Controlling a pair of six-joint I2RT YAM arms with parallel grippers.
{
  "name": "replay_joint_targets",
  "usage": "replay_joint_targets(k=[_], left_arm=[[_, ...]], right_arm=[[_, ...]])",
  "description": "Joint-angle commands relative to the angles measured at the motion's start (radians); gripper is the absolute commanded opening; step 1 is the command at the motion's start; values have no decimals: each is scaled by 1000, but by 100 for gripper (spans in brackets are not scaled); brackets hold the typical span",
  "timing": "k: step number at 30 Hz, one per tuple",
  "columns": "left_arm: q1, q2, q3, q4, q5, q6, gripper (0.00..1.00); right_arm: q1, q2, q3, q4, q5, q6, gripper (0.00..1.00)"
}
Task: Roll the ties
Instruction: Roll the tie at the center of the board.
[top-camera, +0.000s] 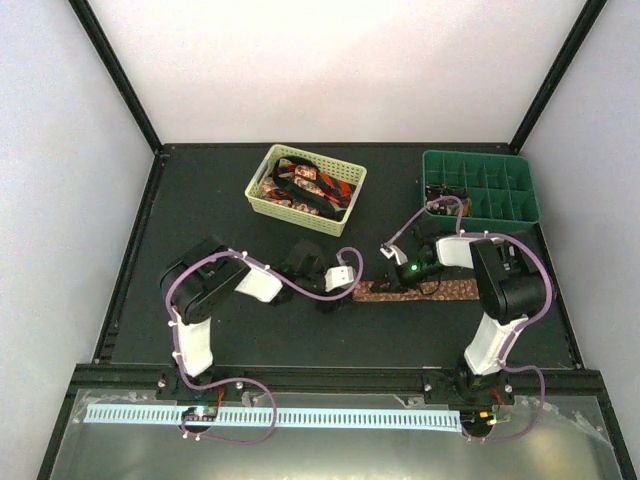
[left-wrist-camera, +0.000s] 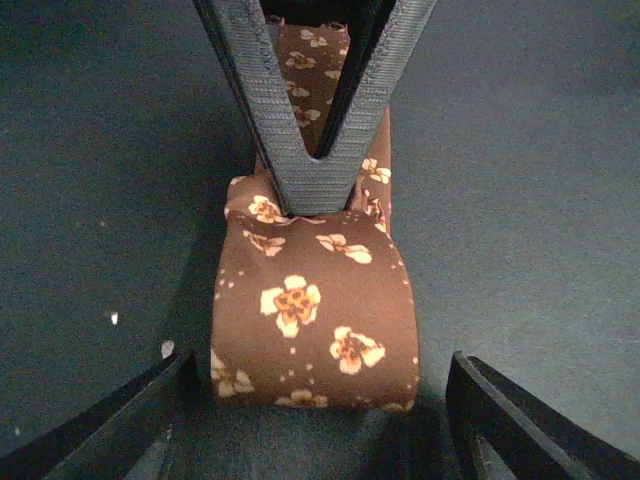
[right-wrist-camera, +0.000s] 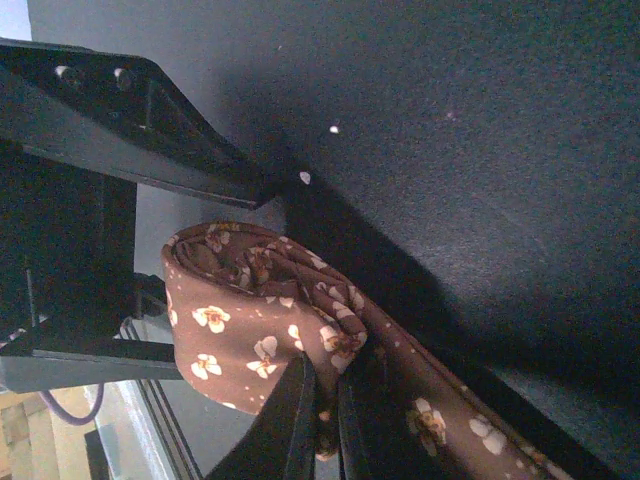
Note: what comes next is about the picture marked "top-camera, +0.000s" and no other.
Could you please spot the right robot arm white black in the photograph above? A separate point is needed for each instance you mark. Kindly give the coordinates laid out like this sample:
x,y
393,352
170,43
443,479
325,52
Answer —
x,y
513,285

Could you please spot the right black frame post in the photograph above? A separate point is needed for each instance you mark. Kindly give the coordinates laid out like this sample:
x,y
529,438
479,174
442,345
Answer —
x,y
574,40

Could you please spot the red black striped tie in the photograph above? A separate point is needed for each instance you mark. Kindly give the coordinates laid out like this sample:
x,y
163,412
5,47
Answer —
x,y
334,196

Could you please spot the black frame post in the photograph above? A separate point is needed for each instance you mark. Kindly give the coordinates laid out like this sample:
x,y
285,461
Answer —
x,y
101,44
574,40

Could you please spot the green divided organizer tray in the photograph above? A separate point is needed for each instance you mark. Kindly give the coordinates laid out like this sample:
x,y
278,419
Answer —
x,y
500,186

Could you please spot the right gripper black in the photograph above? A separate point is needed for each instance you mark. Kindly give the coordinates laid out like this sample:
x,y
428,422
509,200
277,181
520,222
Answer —
x,y
397,284

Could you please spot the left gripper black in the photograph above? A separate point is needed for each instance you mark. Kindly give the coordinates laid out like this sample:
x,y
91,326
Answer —
x,y
329,307

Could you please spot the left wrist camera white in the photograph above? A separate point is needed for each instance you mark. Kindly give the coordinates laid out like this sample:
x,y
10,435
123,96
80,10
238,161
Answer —
x,y
341,278

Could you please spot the light blue slotted cable duct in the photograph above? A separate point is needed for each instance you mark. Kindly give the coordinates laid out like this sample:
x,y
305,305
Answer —
x,y
310,418

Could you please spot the brown floral tie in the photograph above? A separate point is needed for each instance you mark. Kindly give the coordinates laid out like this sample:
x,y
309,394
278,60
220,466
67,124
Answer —
x,y
438,290

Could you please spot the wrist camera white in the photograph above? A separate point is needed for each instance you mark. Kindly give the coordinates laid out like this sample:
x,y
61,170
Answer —
x,y
341,278
393,253

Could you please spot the controller board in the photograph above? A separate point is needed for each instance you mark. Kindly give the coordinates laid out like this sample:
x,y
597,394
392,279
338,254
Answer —
x,y
206,407
479,422

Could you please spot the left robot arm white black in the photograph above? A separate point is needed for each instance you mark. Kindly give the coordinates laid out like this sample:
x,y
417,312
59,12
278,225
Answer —
x,y
194,285

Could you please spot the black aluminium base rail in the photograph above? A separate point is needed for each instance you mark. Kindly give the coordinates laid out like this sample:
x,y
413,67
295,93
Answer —
x,y
439,386

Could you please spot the pink floral black tie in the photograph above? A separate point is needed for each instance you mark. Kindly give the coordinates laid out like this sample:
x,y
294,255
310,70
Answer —
x,y
279,196

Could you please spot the cream plastic basket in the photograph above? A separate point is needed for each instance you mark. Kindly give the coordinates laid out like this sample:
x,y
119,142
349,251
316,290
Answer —
x,y
349,172

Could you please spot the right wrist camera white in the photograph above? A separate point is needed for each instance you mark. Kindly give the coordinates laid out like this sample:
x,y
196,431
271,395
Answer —
x,y
393,253

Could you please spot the left black frame post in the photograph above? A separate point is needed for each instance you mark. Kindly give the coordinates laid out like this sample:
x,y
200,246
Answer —
x,y
101,44

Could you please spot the left controller board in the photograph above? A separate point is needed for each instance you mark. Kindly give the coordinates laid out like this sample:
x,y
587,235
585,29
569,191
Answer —
x,y
206,407

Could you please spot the right controller board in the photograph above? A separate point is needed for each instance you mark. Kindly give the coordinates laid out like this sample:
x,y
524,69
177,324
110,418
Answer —
x,y
479,422

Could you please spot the rolled dark floral tie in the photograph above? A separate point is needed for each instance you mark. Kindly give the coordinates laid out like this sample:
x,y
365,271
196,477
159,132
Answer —
x,y
447,201

